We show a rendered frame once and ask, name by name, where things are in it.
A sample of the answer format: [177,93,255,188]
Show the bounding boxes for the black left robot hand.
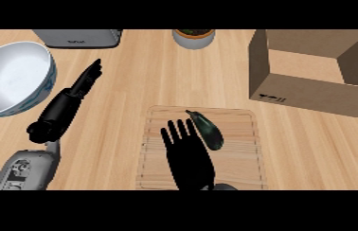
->
[24,58,103,145]

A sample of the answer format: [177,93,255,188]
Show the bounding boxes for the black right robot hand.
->
[159,117,217,191]

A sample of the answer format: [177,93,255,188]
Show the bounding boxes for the pale wooden cutting board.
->
[134,105,269,191]

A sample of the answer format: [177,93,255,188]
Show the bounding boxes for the brown cardboard box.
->
[246,29,358,118]

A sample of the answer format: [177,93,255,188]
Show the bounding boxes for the white and blue bowl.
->
[0,41,59,118]

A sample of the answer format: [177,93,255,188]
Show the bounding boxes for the grey toaster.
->
[30,29,124,50]

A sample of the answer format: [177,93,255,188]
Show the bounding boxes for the white potted plant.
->
[169,29,217,50]

